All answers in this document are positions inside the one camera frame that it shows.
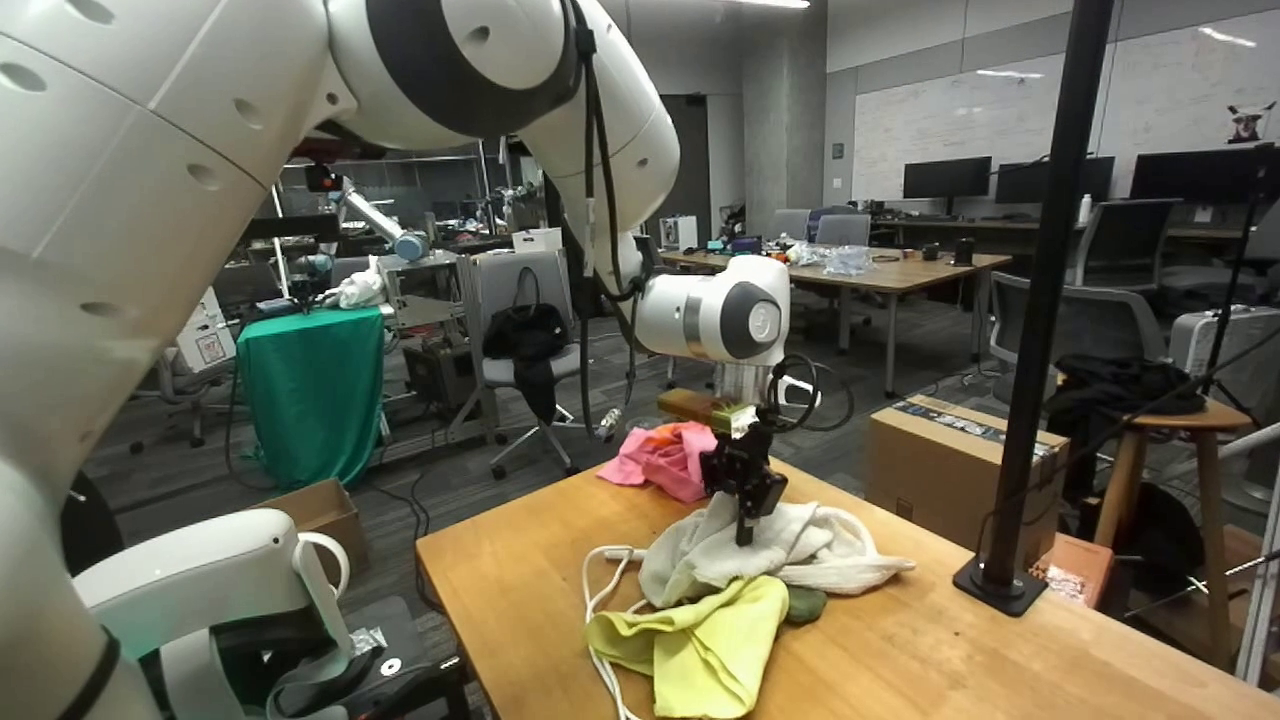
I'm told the black vertical pole with base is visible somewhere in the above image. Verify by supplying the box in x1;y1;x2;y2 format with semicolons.
948;0;1120;619

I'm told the wall whiteboard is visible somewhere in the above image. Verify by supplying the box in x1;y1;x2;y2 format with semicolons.
846;12;1280;212

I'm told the black garment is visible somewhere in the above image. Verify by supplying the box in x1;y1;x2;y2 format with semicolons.
1040;352;1211;463

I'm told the small dark green cloth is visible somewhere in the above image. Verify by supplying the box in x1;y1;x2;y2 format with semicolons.
780;582;832;632

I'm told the office chair with white seat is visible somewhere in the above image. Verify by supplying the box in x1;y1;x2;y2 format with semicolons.
475;335;619;483

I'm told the small orange labelled box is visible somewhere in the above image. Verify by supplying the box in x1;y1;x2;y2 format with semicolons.
1033;533;1120;616

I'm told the white hard case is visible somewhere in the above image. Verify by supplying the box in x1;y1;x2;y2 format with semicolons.
1169;305;1280;425

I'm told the cardboard box with printed tape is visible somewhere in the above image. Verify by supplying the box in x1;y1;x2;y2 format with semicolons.
863;393;1075;574

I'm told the yellow-green cloth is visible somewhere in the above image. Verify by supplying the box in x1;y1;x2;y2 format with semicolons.
581;574;795;720

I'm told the green drape cloth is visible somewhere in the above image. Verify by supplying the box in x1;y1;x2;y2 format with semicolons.
236;307;391;497

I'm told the black computer monitor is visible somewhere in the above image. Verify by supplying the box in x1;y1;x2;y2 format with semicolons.
1126;143;1280;207
997;156;1120;207
899;156;997;207

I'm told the grey metal pole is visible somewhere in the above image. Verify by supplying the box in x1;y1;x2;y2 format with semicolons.
1231;420;1280;696

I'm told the white towel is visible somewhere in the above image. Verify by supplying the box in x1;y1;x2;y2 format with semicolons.
634;494;917;611

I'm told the light wooden desk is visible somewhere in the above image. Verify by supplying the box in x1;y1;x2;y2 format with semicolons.
785;249;1015;402

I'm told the white paper sign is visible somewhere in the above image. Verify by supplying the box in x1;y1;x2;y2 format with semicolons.
170;284;239;377

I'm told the grey office chair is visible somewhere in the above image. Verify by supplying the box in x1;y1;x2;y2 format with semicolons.
988;268;1169;405
1067;197;1185;297

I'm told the white rope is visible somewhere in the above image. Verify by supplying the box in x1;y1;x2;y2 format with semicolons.
581;537;673;720

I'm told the black bag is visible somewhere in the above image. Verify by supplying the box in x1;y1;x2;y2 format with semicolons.
478;301;575;393

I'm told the small open cardboard box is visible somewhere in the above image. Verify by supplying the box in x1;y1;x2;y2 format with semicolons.
260;475;372;586

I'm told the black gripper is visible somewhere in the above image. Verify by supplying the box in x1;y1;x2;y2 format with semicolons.
700;420;791;554

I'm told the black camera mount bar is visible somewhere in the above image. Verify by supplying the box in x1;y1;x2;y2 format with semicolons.
236;212;343;253

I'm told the pink shirt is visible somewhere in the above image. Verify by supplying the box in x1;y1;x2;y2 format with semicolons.
590;420;725;510

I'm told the wooden stool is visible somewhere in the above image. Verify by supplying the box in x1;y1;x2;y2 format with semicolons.
1090;402;1260;674

